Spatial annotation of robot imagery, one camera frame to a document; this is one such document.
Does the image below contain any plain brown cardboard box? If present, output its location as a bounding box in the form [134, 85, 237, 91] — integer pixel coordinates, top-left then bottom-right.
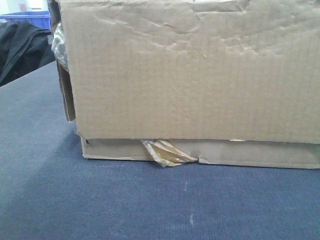
[48, 0, 320, 169]

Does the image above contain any blue plastic crate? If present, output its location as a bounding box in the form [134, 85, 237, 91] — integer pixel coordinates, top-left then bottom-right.
[0, 10, 51, 30]

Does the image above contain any peeling yellowish packing tape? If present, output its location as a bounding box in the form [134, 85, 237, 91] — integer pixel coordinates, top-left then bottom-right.
[140, 139, 199, 168]

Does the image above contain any black cloth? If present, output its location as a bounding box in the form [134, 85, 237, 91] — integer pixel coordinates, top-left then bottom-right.
[0, 20, 56, 86]

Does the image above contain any crumpled clear plastic wrap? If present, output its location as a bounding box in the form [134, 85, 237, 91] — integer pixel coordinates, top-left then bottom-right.
[51, 22, 69, 72]

